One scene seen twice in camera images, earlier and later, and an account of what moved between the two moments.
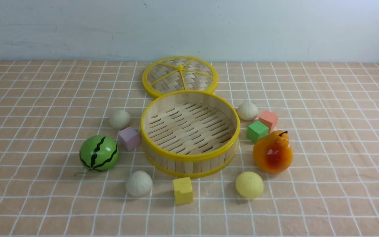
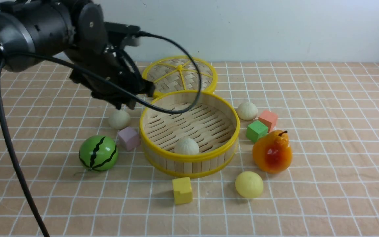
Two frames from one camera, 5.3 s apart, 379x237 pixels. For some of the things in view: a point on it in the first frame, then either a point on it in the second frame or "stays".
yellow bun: [249, 184] stays
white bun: [139, 183] -> [187, 145]
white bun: [120, 119] stays
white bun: [247, 111] stays
